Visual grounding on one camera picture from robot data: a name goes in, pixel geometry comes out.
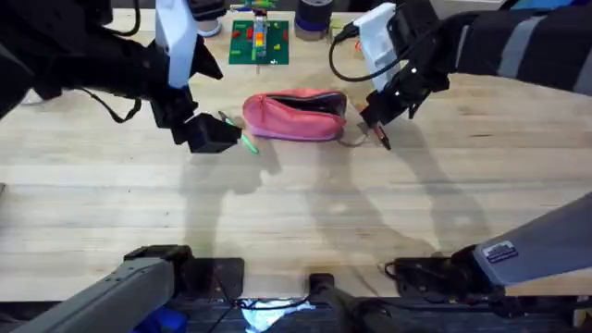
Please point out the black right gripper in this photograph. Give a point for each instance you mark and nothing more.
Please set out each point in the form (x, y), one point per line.
(416, 83)

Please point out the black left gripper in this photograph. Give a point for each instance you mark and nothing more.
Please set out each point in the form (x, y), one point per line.
(172, 111)

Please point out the dark red pen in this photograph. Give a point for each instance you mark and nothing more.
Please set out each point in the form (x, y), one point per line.
(383, 138)

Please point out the green pen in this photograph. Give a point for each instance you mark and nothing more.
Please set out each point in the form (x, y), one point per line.
(249, 144)

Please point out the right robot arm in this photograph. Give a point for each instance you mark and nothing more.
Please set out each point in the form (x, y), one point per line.
(532, 46)

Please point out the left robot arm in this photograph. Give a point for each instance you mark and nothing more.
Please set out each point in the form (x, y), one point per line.
(69, 55)

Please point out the pink soft zip bag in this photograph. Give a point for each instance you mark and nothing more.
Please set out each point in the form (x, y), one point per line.
(296, 118)

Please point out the green board with toy blocks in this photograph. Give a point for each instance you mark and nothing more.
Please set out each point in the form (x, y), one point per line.
(259, 44)

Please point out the white tape roll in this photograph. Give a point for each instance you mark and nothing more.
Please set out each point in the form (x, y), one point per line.
(210, 28)

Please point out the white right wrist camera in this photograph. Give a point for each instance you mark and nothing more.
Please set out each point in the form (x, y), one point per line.
(377, 46)

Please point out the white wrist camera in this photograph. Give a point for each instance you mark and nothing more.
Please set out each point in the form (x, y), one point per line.
(175, 46)
(377, 46)

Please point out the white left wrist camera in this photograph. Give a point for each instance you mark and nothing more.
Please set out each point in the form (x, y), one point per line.
(175, 46)

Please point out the black centre post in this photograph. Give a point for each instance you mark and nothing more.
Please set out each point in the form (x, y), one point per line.
(333, 296)

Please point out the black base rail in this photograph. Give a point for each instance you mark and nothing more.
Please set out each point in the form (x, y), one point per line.
(416, 319)

